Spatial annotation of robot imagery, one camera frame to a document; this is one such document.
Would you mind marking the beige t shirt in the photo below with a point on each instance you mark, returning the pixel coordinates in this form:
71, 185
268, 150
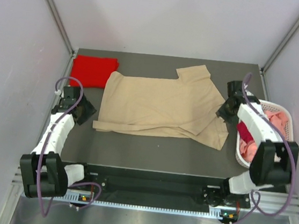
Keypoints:
179, 108

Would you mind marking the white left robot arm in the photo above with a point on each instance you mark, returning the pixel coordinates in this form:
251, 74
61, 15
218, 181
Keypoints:
55, 176

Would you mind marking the pink t shirt in basket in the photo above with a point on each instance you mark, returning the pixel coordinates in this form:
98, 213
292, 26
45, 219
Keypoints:
246, 151

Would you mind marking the aluminium corner post right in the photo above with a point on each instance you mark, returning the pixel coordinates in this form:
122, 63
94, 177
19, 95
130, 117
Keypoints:
281, 46

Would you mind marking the crimson t shirt in basket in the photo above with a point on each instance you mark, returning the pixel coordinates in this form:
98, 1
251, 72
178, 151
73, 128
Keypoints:
244, 133

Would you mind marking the aluminium frame rail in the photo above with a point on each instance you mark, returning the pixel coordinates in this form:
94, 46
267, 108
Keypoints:
271, 202

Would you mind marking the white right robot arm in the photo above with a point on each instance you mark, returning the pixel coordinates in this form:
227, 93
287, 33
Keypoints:
271, 165

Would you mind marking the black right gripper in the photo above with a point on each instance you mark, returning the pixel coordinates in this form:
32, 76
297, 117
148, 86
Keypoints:
228, 119

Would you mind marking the aluminium corner post left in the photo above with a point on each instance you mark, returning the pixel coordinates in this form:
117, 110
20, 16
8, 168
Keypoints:
60, 26

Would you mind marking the folded red t shirt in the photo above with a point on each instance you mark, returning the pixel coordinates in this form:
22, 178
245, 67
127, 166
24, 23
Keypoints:
93, 72

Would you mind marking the aluminium corner post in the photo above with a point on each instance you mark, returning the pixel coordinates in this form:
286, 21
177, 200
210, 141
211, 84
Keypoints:
281, 46
60, 26

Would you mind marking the white plastic laundry basket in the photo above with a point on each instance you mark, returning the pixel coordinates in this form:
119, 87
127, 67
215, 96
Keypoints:
266, 105

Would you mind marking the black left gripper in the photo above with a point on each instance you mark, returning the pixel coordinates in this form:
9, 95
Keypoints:
90, 110

